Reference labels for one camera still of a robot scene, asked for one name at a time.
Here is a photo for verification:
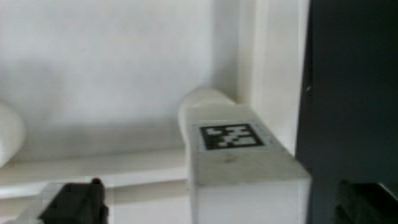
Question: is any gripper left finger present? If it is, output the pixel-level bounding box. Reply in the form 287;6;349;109
40;178;109;224

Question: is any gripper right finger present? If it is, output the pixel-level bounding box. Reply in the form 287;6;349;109
335;180;398;224

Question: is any white leg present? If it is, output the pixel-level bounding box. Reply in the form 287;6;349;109
178;88;312;224

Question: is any white square tabletop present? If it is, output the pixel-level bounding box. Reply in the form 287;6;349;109
0;0;312;224

